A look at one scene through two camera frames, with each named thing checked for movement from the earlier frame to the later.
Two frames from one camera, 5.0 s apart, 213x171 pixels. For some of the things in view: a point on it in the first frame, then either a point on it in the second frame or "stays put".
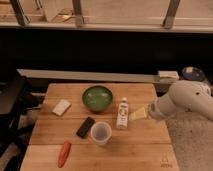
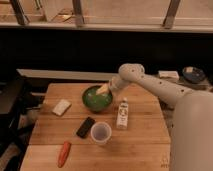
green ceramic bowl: [97, 98] stays put
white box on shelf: [168, 75] stays put
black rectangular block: [85, 127] stays put
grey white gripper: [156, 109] -> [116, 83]
